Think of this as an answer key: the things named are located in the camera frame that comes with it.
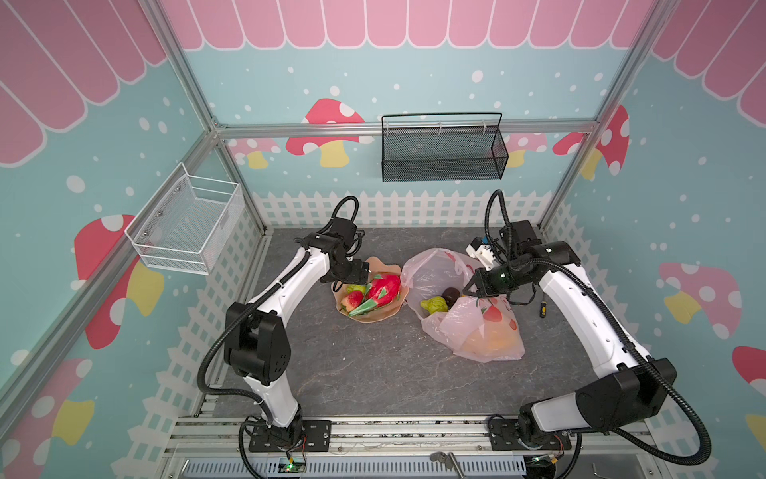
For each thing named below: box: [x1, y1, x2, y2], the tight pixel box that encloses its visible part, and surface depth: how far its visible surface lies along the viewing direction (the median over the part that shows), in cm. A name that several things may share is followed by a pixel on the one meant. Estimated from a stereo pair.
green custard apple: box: [419, 296, 449, 315], surface depth 96 cm
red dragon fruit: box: [367, 273, 402, 308], surface depth 94 cm
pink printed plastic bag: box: [400, 247, 526, 364], surface depth 82 cm
